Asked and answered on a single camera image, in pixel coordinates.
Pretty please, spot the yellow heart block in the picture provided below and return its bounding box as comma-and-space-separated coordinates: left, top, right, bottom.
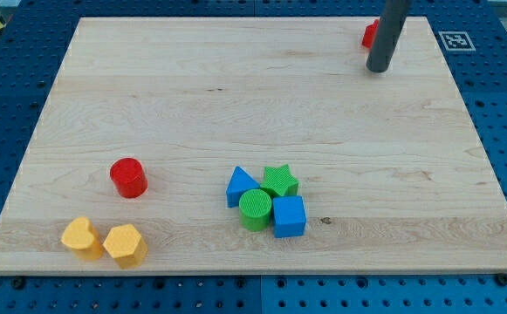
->
60, 216, 104, 262

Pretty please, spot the red block behind rod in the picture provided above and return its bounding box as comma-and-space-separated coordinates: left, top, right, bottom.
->
361, 18, 380, 49

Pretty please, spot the green star block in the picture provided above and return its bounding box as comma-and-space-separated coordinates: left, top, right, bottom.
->
260, 164, 299, 197

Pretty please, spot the red cylinder block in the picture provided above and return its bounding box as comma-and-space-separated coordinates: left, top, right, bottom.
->
109, 157, 148, 198

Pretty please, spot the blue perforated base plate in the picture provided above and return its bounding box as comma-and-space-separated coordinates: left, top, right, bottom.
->
0, 1, 507, 313

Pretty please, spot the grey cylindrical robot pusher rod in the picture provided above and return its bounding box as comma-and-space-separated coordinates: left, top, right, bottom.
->
366, 0, 412, 73

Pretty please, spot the yellow hexagon block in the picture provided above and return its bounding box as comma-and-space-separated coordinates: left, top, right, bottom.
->
103, 224, 148, 269

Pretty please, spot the white fiducial marker tag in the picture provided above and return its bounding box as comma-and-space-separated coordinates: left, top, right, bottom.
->
439, 31, 476, 51

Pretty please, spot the blue triangle block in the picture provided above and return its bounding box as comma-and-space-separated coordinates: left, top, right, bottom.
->
226, 167, 260, 208

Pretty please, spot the light wooden board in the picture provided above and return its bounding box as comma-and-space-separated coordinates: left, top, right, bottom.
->
0, 17, 507, 276

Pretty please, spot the green cylinder block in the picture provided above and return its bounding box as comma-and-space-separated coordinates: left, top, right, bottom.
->
238, 188, 272, 232

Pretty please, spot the blue cube block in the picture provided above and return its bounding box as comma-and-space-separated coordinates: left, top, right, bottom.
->
273, 195, 307, 238

